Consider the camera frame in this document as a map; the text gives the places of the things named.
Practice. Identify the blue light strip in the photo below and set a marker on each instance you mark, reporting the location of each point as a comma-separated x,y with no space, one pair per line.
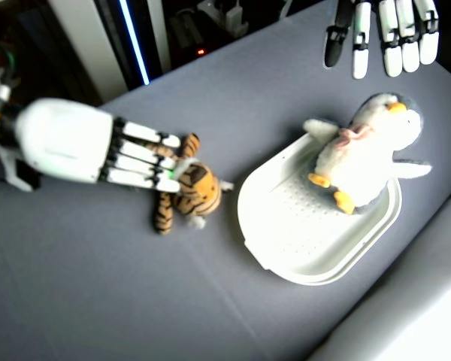
135,41

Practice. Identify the white pillar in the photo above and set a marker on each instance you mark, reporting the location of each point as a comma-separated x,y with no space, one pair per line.
86,45

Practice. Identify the white side panel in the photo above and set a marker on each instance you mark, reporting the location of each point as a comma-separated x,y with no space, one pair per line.
417,301

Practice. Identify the striped orange tiger plush toy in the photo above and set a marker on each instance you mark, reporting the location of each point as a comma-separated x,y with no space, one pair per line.
199,192

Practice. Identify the white plastic tray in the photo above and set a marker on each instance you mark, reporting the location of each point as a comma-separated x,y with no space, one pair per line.
297,233

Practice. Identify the grey white penguin plush toy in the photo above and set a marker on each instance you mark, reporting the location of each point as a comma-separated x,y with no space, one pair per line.
361,158

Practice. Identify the black device with red light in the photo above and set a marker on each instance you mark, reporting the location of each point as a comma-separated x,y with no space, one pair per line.
195,41

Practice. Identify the grey table cloth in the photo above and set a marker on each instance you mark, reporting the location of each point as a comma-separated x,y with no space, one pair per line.
97,282

